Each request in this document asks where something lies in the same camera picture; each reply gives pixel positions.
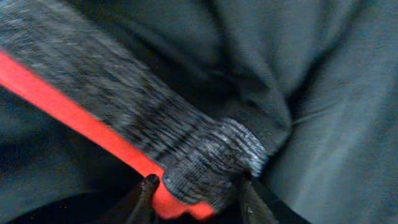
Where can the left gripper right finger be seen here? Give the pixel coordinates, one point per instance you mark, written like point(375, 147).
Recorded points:
point(253, 209)

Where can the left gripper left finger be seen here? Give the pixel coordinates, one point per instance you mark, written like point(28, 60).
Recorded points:
point(136, 206)

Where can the black leggings grey red waistband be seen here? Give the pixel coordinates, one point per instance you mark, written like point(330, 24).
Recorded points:
point(299, 97)

